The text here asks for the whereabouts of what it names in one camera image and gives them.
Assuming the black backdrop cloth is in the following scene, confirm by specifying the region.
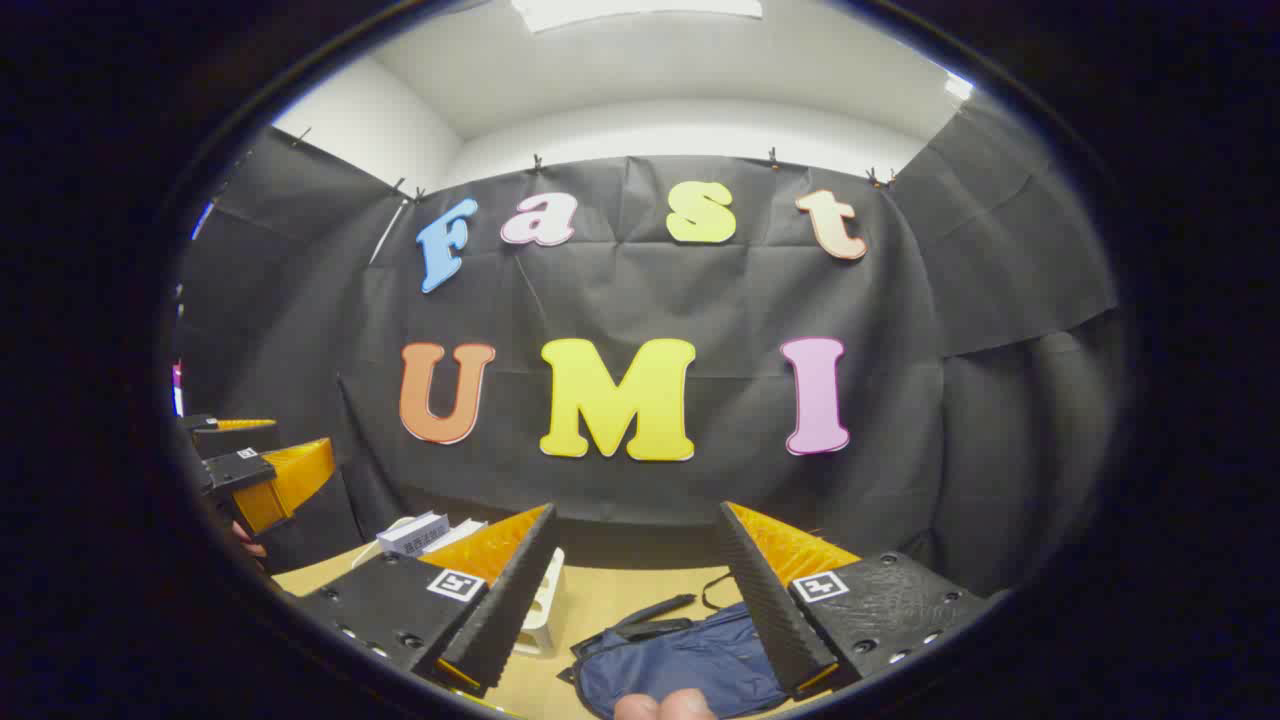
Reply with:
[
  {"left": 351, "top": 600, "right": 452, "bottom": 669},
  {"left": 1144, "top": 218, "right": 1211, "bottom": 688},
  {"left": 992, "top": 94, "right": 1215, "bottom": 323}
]
[{"left": 175, "top": 95, "right": 1121, "bottom": 601}]

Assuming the lavender book with dark figure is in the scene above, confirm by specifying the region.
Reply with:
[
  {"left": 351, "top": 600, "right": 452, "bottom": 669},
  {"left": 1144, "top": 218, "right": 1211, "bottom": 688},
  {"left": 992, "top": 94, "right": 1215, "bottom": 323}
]
[{"left": 377, "top": 511, "right": 452, "bottom": 559}]

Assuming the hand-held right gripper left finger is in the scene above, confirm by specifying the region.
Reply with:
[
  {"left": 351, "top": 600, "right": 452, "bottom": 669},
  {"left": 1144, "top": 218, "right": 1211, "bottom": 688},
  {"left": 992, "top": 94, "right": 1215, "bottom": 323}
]
[{"left": 298, "top": 503, "right": 561, "bottom": 699}]

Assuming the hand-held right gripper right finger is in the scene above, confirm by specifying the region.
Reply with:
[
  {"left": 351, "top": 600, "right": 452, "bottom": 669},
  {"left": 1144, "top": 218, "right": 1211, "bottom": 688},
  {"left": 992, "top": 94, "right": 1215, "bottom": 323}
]
[{"left": 717, "top": 500, "right": 992, "bottom": 702}]

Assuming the lavender cover book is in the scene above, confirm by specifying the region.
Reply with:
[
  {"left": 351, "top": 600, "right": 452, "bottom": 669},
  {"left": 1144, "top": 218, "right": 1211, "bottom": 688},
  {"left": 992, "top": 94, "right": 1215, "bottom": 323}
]
[{"left": 425, "top": 517, "right": 489, "bottom": 552}]

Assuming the white bookshelf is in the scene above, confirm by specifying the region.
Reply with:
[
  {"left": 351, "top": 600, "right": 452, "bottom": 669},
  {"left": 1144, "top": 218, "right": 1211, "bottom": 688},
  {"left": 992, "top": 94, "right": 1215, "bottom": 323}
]
[{"left": 512, "top": 547, "right": 567, "bottom": 657}]

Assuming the blue schoolbag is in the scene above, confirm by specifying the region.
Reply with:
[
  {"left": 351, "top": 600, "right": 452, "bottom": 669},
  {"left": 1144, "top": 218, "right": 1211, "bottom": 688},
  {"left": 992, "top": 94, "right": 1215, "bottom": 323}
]
[{"left": 557, "top": 572, "right": 801, "bottom": 720}]

